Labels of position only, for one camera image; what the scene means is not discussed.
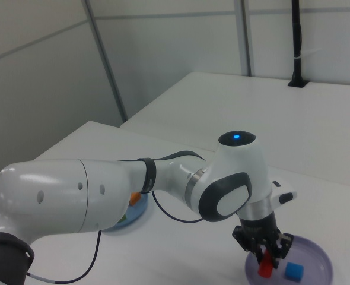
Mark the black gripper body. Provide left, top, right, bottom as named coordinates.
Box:
left=240, top=214, right=279, bottom=246

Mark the blue plate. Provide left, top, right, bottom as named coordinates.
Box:
left=102, top=191, right=149, bottom=235

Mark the grey partition post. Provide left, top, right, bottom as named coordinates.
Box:
left=240, top=0, right=253, bottom=77

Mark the red cylinder block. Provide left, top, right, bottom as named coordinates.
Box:
left=257, top=248, right=274, bottom=279

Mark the black pole with clamp base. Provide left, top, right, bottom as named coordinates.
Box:
left=287, top=0, right=308, bottom=88

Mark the blue block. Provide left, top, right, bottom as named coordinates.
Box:
left=284, top=262, right=304, bottom=282

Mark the long black robot cable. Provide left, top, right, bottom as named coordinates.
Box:
left=26, top=150, right=208, bottom=283

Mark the purple plate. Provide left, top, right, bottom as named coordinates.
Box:
left=244, top=234, right=334, bottom=285

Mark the black cable strap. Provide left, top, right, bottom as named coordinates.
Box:
left=138, top=158, right=157, bottom=194

